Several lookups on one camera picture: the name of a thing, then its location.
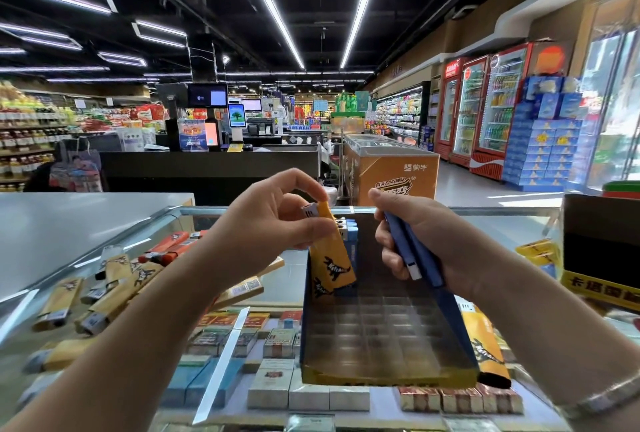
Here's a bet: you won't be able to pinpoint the blue poster screen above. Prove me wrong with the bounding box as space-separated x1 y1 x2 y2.
178 119 209 152

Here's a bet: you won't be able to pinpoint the open refrigerated chiller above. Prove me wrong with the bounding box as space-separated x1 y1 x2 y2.
368 82 431 145

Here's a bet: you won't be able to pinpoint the grocery rack with bottles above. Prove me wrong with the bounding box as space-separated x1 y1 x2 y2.
0 82 81 188

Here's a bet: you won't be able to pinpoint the brown cardboard carton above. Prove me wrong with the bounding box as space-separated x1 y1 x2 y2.
342 134 441 206

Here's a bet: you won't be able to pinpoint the silver bracelet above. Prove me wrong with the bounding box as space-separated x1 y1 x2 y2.
555 367 640 420

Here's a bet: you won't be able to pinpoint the red green container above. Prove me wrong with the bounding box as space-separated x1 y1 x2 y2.
600 180 640 198

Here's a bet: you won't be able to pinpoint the yellow patterned lighter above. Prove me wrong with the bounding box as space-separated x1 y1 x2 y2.
303 202 358 298

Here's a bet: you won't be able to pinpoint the orange round sign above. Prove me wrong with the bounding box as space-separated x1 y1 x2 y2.
530 42 571 76

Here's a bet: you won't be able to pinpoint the person's right hand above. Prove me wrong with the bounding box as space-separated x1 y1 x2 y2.
368 188 496 298

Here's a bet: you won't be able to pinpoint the blue yellow lighter display box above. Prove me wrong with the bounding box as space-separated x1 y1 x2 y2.
300 212 479 388

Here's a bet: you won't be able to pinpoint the glass display case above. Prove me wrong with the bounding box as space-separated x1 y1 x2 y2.
0 204 640 432

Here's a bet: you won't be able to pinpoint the person's left hand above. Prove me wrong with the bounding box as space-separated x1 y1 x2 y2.
205 168 341 293

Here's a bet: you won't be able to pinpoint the black checkout counter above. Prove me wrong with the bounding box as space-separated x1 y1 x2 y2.
100 145 321 195

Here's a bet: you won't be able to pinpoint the row of cigarette packs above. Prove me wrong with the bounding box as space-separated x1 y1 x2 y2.
160 307 526 432

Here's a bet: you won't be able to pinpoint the stack of blue cartons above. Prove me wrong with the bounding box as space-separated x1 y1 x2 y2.
503 75 591 191

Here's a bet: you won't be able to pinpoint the hanging plastic bags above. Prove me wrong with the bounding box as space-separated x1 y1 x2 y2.
48 139 104 193

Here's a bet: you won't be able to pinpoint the red drink fridge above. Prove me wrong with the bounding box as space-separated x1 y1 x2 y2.
470 42 533 180
435 57 463 158
450 55 491 166

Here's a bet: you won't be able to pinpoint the person's right forearm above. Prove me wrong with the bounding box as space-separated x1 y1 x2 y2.
455 251 640 432

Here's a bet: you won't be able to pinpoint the pile of yellow red lighters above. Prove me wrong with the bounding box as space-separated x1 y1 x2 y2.
20 229 286 373

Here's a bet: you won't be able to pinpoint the long ceiling light strip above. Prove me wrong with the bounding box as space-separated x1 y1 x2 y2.
340 0 388 70
233 0 306 71

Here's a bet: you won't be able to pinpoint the black checkout monitor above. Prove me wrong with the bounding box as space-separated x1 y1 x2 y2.
187 82 229 108

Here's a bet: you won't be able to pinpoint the black yellow display box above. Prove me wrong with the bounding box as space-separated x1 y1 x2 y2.
560 192 640 313

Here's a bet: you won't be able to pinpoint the pile of blue yellow lighters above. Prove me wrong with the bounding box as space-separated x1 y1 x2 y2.
455 237 640 390

